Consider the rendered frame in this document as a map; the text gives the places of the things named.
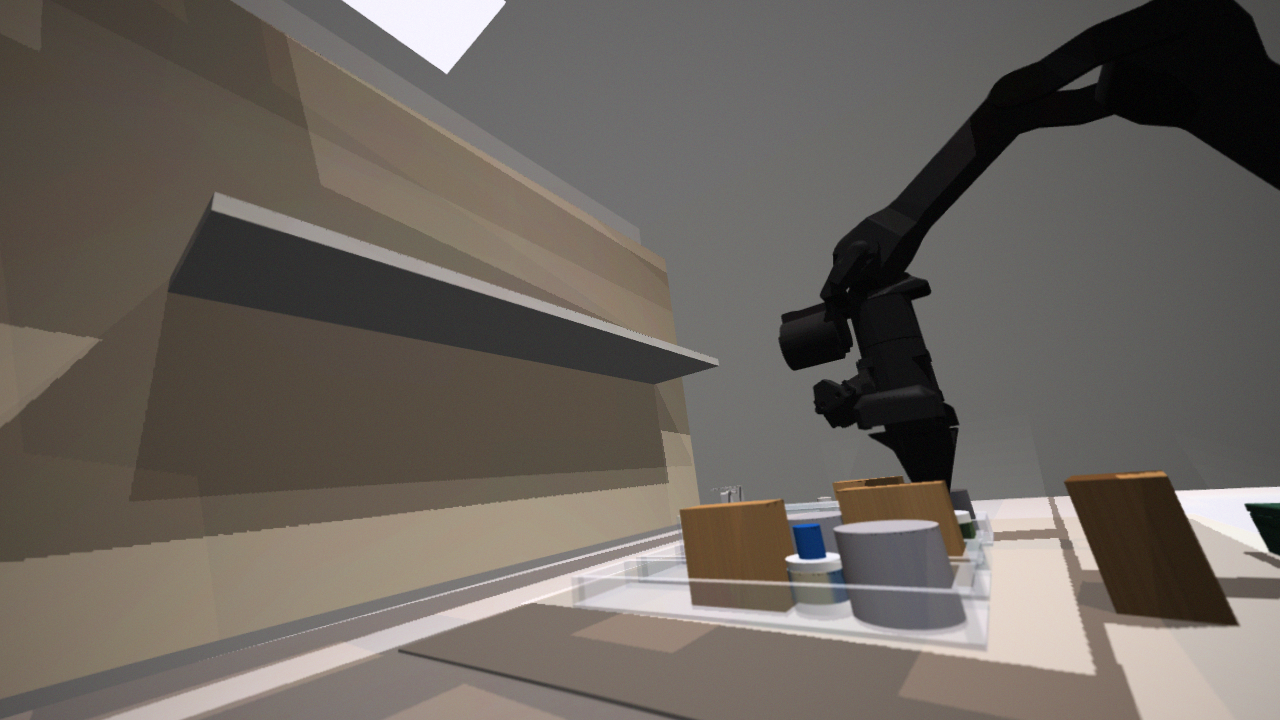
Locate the brown wooden board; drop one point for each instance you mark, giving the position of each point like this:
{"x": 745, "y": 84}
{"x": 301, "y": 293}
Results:
{"x": 1145, "y": 548}

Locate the brown wooden block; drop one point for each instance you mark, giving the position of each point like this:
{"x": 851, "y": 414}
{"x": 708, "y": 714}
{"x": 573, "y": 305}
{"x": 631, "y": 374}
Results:
{"x": 737, "y": 541}
{"x": 926, "y": 501}

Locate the orange box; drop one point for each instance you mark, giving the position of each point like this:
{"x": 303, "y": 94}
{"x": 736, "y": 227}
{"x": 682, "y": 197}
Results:
{"x": 866, "y": 482}

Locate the grey cylinder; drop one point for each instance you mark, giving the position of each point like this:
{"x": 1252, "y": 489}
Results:
{"x": 827, "y": 521}
{"x": 903, "y": 553}
{"x": 961, "y": 501}

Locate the white jar with blue lid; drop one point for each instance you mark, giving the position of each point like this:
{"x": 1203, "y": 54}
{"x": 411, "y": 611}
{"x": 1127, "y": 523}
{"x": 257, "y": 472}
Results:
{"x": 812, "y": 564}

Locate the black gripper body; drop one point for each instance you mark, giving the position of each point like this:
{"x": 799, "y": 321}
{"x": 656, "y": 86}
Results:
{"x": 909, "y": 395}

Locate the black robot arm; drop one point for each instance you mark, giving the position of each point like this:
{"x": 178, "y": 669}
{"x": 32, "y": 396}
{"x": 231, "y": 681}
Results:
{"x": 1198, "y": 65}

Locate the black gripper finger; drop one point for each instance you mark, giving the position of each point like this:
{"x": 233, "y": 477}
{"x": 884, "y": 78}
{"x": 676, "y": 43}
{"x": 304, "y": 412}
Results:
{"x": 922, "y": 451}
{"x": 951, "y": 455}

